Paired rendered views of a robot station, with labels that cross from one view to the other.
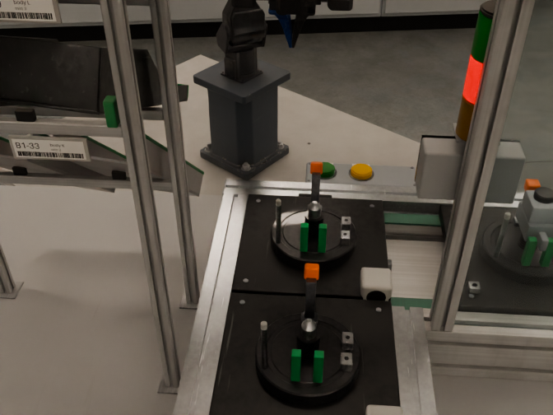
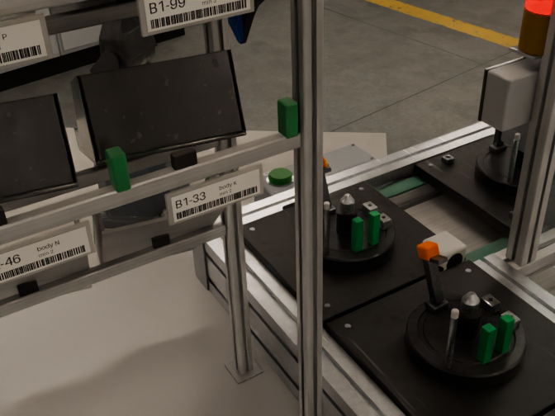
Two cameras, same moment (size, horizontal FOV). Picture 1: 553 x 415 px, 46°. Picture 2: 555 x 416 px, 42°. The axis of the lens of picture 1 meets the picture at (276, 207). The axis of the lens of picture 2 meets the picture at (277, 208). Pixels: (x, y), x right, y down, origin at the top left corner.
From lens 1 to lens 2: 52 cm
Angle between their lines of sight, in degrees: 27
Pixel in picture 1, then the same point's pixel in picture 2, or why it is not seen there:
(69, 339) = not seen: outside the picture
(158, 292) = (317, 340)
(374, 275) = (441, 241)
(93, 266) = (90, 394)
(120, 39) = (319, 13)
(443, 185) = (521, 110)
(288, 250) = (344, 257)
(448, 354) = not seen: hidden behind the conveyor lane
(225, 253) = (269, 294)
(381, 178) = (337, 163)
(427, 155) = (511, 82)
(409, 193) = (375, 167)
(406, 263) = not seen: hidden behind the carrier
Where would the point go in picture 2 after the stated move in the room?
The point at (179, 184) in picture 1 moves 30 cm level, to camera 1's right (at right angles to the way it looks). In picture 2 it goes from (237, 221) to (423, 143)
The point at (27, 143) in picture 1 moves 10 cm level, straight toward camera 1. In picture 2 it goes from (191, 196) to (300, 231)
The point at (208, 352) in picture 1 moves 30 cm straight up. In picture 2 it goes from (366, 390) to (377, 166)
